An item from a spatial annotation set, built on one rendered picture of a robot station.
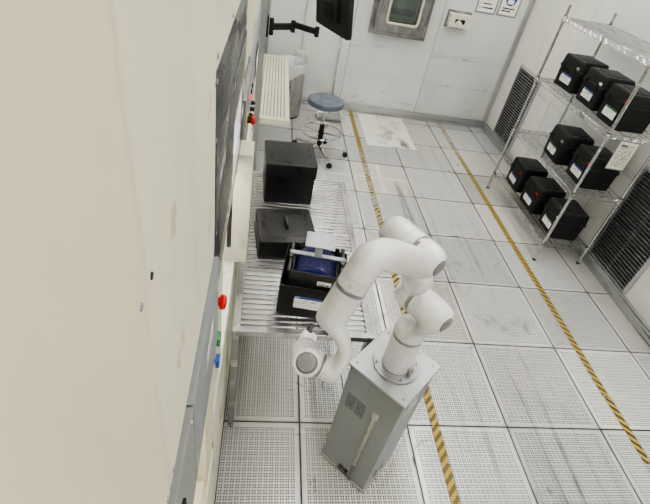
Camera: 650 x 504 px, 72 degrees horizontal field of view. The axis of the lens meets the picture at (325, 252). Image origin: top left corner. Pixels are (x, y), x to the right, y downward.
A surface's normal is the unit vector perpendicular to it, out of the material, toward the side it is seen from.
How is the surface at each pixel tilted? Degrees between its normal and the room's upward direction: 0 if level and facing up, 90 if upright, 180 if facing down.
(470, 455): 0
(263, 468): 0
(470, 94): 90
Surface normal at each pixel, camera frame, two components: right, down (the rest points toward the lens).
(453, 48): 0.07, 0.64
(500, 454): 0.16, -0.76
